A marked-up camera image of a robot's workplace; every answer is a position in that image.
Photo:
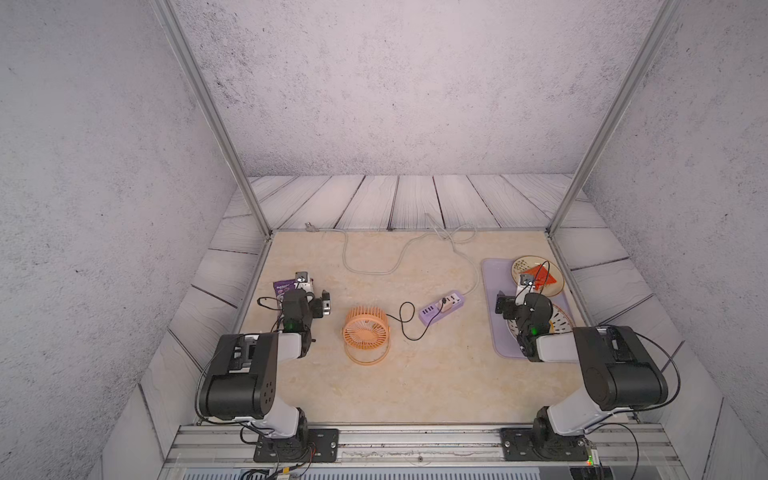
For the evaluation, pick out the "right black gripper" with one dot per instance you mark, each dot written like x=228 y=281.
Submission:
x=510 y=305

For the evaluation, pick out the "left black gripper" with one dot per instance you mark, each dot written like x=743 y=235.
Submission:
x=317 y=310

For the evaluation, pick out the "purple power strip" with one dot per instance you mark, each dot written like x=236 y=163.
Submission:
x=434 y=312

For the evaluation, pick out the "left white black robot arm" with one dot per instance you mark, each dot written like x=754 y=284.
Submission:
x=239 y=385

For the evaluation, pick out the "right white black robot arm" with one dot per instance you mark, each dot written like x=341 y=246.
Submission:
x=618 y=373

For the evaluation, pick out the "orange desk fan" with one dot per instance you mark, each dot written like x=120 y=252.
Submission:
x=366 y=335

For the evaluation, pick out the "lavender tray mat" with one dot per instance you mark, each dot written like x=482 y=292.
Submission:
x=501 y=281

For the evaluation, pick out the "purple snack packet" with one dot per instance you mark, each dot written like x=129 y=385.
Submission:
x=282 y=286

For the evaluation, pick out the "red snack packet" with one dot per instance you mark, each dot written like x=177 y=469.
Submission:
x=542 y=279

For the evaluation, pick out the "beige plate with red packet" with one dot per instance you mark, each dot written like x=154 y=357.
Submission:
x=523 y=263

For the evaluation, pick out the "patterned white plate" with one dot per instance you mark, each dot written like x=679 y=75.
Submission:
x=559 y=323

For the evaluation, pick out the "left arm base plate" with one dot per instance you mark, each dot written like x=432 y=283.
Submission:
x=297 y=445

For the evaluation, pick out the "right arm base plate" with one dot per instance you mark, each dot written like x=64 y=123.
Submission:
x=531 y=445

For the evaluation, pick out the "aluminium mounting rail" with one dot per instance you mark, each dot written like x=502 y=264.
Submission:
x=422 y=451

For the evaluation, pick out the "left aluminium frame post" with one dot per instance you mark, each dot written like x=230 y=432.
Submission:
x=193 y=74

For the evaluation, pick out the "aluminium frame post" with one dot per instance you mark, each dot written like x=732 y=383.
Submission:
x=639 y=67
x=193 y=74

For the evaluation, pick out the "right aluminium frame post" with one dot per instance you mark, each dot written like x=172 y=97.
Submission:
x=639 y=67

